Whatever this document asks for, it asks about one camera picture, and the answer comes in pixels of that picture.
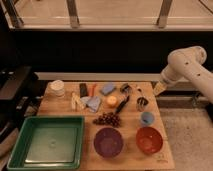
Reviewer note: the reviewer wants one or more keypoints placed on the black rectangular block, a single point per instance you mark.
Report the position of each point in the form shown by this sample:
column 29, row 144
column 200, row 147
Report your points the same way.
column 83, row 90

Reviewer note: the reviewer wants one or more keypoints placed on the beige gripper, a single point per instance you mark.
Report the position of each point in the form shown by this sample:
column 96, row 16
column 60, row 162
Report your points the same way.
column 159, row 88

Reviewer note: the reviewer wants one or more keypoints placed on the orange round fruit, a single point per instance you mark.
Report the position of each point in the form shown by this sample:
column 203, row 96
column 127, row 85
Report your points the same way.
column 111, row 101

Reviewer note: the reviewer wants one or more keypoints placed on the blue sponge block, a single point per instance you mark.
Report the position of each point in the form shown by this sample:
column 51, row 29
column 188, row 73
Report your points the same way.
column 107, row 88

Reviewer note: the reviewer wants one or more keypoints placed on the bunch of dark grapes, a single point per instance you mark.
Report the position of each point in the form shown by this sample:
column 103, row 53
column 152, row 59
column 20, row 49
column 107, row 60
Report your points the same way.
column 110, row 119

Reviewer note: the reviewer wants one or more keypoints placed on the orange carrot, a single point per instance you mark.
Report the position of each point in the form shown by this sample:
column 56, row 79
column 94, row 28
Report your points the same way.
column 92, row 90

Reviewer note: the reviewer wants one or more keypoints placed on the blue cloth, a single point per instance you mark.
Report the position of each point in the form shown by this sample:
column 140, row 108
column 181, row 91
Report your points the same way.
column 92, row 103

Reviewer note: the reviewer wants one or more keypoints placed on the purple bowl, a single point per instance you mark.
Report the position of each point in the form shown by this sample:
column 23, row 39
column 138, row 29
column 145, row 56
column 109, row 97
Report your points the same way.
column 108, row 142

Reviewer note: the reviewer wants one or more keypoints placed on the dark small container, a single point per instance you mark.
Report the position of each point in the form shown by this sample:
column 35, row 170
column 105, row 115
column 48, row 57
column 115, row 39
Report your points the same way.
column 126, row 88

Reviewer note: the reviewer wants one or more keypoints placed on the green plastic tray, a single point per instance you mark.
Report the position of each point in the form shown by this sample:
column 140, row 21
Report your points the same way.
column 48, row 143

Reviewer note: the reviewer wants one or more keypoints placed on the beige wooden pieces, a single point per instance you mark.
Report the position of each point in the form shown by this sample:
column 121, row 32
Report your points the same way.
column 76, row 102

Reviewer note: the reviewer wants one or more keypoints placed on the black fork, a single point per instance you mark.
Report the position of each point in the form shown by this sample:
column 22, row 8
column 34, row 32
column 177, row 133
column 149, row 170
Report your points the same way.
column 122, row 104

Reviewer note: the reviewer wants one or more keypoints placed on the wooden cutting board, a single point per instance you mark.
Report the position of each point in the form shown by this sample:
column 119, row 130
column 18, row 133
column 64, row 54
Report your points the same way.
column 130, row 158

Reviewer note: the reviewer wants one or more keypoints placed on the small blue cup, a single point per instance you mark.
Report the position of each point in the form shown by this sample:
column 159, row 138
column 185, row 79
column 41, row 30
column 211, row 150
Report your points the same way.
column 147, row 118

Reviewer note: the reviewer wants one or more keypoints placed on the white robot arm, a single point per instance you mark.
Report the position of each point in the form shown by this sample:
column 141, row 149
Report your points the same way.
column 187, row 63

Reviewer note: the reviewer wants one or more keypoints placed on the red bowl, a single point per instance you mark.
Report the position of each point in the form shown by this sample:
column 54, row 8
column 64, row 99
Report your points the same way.
column 149, row 140

